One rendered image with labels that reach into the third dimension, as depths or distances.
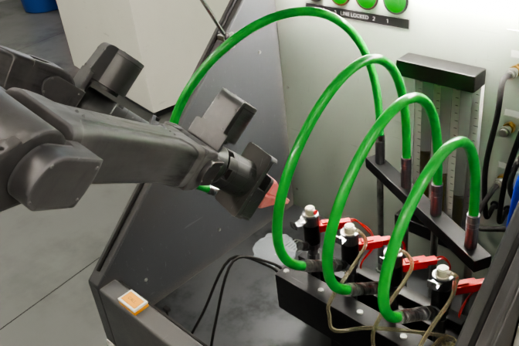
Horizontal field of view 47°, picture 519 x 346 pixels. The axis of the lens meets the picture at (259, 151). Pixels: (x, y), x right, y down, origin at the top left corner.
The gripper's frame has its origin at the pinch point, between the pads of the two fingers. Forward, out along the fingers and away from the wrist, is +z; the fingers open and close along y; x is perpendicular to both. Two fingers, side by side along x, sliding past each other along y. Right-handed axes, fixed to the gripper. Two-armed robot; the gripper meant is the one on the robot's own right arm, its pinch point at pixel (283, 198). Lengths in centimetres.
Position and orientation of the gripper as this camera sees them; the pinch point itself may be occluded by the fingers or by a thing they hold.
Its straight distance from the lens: 93.3
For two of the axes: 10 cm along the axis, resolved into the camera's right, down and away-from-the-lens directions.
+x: -5.1, -3.8, 7.7
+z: 6.8, 3.7, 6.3
